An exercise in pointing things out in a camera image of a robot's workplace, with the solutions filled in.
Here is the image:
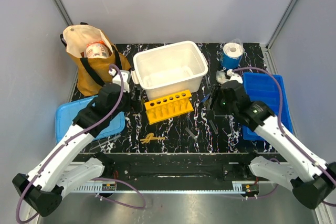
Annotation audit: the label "white orange bottle in bag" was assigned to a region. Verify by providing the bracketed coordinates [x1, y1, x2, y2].
[85, 40, 110, 59]

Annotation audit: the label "white plastic tub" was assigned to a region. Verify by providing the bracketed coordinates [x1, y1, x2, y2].
[131, 41, 208, 101]

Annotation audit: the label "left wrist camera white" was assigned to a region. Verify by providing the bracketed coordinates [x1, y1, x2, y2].
[109, 68, 131, 93]

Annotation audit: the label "yellow test tube rack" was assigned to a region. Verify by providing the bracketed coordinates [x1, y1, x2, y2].
[144, 90, 194, 125]

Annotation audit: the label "dark blue divided tray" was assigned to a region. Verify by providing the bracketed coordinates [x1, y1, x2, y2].
[243, 72, 293, 133]

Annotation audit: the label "light blue plastic lid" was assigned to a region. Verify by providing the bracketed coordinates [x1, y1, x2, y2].
[55, 96, 125, 144]

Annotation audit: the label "brown canvas tote bag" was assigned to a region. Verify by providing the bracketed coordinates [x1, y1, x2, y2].
[60, 23, 131, 97]

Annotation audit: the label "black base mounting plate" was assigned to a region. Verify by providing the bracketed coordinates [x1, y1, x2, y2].
[52, 152, 289, 192]

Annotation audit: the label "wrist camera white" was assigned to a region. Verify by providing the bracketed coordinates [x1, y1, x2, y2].
[109, 68, 131, 93]
[226, 69, 243, 84]

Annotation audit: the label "crumpled clear plastic wrapper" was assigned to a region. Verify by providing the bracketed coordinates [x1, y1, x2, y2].
[216, 71, 228, 84]

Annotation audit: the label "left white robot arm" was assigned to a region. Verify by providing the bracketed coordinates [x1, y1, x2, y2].
[12, 83, 131, 217]

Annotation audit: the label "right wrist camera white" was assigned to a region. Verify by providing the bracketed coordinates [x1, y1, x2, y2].
[226, 69, 243, 84]

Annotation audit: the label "yellow knotted rubber band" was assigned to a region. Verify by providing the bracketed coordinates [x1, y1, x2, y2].
[140, 133, 165, 144]

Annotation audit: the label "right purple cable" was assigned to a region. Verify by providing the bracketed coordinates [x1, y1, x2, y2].
[232, 67, 336, 208]

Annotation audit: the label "blue safety glasses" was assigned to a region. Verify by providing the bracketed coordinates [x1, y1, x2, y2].
[201, 93, 212, 105]

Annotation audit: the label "clear glass test tube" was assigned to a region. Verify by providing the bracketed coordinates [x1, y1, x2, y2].
[95, 134, 121, 148]

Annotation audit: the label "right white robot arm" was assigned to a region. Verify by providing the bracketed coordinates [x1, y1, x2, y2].
[205, 80, 335, 209]

